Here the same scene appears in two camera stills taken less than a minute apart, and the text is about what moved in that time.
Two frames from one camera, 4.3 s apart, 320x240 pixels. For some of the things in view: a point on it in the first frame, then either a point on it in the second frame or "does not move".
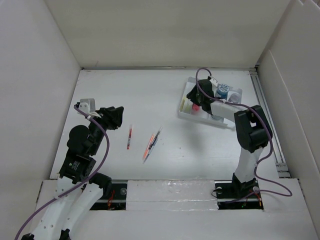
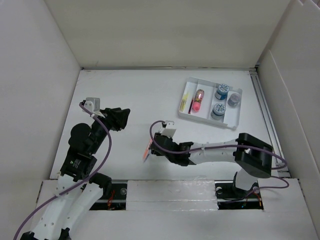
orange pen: x=145 y=154 does not move
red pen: x=128 y=144 -> x=191 y=106
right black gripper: x=191 y=95 -> x=158 y=134
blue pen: x=150 y=150 does not move
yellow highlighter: x=182 y=104 does not move
